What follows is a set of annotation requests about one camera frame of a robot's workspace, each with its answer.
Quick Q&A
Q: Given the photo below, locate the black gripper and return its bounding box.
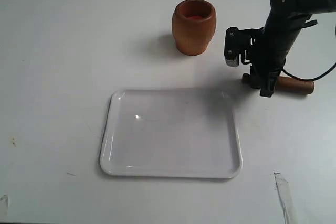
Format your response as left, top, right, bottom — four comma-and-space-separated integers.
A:
249, 23, 302, 97

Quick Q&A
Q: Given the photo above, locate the dark wooden pestle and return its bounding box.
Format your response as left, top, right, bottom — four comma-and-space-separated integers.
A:
242, 73, 314, 95

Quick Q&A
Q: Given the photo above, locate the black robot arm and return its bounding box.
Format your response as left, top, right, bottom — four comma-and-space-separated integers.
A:
248, 0, 335, 97

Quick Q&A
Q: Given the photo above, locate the brown wooden mortar cup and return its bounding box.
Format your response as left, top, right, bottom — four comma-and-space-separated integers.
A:
172, 0, 217, 56

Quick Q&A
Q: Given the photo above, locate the white rectangular tray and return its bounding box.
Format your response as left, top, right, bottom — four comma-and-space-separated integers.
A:
99, 88, 243, 179

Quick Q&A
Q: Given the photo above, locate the clear tape strip right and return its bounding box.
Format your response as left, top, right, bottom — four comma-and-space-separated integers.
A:
274, 172, 297, 223

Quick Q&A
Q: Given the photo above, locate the clear tape piece left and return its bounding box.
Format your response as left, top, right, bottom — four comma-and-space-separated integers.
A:
0, 195, 9, 211

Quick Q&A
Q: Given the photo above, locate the black cable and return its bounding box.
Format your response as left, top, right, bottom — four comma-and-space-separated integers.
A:
281, 19, 336, 81

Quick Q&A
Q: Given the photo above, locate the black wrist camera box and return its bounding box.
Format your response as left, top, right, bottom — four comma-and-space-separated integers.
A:
224, 27, 261, 67

